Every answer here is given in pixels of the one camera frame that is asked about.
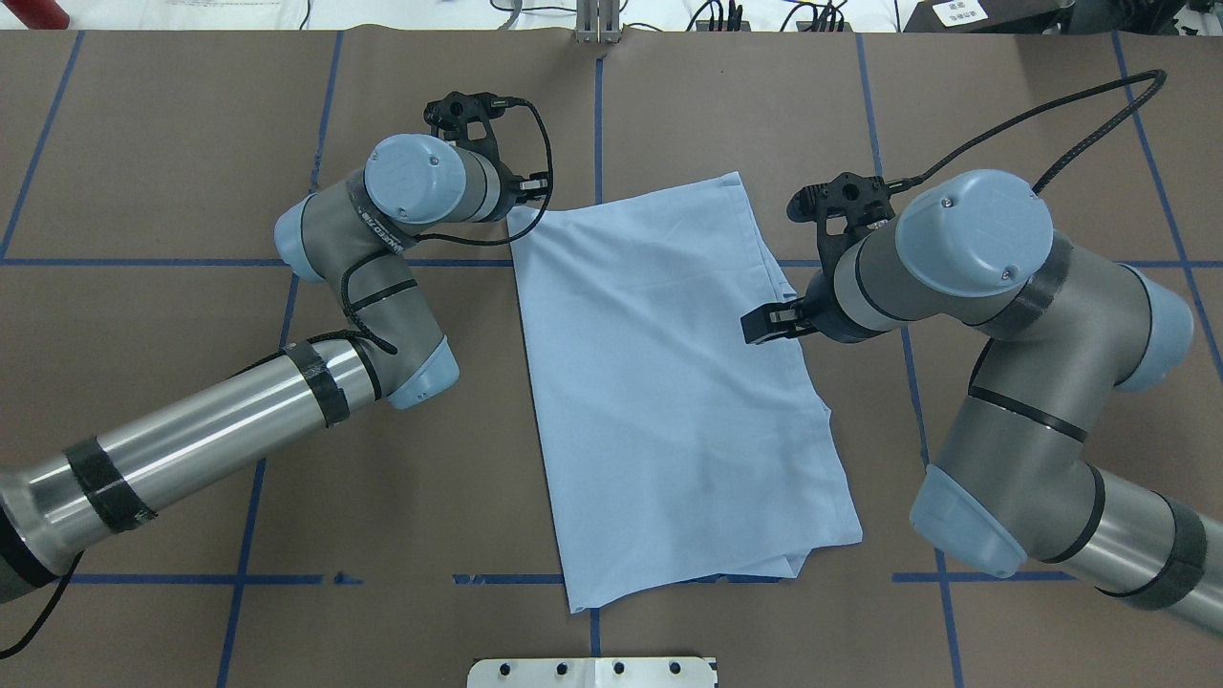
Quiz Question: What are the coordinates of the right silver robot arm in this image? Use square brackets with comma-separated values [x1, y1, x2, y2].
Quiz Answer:
[767, 169, 1221, 633]

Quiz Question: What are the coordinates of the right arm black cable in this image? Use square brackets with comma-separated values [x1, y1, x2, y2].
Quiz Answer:
[884, 68, 1169, 197]

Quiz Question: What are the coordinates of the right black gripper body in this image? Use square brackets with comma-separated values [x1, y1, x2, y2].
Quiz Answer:
[786, 171, 899, 273]

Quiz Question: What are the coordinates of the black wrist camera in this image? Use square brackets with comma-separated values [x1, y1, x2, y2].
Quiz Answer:
[515, 171, 553, 204]
[740, 299, 816, 345]

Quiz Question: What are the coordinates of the red cylinder bottle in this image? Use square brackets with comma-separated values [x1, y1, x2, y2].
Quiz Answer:
[2, 0, 71, 31]

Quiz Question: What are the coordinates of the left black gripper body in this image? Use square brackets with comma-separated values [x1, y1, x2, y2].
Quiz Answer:
[423, 92, 508, 163]

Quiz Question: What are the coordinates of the white metal mount base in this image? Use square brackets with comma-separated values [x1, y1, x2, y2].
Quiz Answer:
[466, 655, 719, 687]

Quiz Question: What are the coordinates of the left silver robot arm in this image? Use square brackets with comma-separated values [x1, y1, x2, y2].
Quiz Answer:
[2, 93, 553, 602]

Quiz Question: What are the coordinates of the light blue t-shirt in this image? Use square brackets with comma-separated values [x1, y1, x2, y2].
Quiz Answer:
[511, 171, 863, 613]

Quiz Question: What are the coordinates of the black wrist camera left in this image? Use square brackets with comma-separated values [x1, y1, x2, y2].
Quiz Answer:
[515, 171, 553, 204]

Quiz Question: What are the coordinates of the aluminium frame post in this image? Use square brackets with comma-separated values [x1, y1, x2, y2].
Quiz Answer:
[575, 0, 623, 45]

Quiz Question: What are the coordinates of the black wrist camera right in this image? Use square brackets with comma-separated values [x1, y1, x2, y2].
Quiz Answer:
[740, 299, 816, 345]

